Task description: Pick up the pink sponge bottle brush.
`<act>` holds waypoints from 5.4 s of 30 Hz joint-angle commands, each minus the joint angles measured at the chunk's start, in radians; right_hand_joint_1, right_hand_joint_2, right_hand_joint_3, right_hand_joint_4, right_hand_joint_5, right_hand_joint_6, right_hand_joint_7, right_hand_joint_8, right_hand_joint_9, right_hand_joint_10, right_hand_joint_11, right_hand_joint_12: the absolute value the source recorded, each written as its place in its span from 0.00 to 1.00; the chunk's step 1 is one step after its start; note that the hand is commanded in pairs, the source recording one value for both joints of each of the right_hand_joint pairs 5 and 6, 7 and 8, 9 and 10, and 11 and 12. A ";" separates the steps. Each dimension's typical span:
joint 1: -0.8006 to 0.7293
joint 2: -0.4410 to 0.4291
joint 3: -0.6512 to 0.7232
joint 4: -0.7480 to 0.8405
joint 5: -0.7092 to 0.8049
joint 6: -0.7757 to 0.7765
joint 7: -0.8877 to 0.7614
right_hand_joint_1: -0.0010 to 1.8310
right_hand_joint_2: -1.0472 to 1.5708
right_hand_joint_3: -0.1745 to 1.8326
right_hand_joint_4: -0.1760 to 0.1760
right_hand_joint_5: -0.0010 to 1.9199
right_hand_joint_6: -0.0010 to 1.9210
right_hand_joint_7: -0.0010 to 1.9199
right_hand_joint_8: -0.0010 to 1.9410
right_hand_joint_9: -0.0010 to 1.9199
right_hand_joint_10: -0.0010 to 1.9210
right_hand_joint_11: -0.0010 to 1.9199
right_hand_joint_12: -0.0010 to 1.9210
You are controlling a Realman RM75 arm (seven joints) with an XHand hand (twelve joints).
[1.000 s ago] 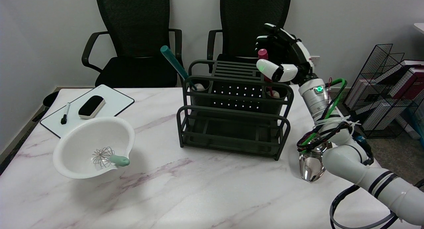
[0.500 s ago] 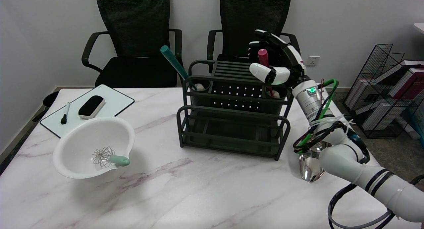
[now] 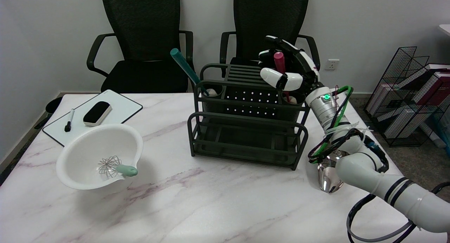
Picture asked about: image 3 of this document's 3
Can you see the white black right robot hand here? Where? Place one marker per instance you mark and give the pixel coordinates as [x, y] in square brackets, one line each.
[291, 80]

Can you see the pink sponge bottle brush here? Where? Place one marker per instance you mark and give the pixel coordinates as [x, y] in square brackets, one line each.
[279, 62]

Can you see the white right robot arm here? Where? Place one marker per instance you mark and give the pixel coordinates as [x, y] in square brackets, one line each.
[362, 169]

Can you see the teal sponge bottle brush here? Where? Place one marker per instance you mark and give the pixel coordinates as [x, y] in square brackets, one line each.
[184, 67]

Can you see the black mesh office chair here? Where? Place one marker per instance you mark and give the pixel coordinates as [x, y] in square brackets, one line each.
[256, 21]
[144, 25]

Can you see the dark green dish rack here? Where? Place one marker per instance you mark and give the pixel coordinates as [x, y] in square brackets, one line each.
[246, 139]

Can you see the shiny metal scoop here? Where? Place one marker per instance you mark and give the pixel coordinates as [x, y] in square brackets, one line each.
[328, 179]

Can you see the white maroon book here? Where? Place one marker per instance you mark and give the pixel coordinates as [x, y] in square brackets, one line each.
[430, 69]

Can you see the red book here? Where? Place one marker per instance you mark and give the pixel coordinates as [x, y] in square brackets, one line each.
[439, 88]

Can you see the teal object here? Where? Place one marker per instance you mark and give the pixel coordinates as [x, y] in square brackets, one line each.
[443, 134]

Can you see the white table corner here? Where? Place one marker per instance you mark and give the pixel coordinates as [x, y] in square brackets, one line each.
[445, 29]

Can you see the small white whiteboard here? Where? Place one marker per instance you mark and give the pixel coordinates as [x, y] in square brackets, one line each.
[121, 107]

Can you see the black white board eraser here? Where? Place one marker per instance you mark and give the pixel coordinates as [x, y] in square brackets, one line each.
[96, 113]

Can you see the white mixing bowl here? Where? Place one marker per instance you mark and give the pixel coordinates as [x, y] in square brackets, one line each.
[88, 148]

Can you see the black whiteboard marker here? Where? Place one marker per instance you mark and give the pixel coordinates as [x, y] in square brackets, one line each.
[69, 123]

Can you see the black chair base foot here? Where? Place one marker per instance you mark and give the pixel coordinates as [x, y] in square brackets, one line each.
[53, 105]

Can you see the white wall outlet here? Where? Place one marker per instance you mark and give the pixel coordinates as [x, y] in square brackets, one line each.
[332, 65]

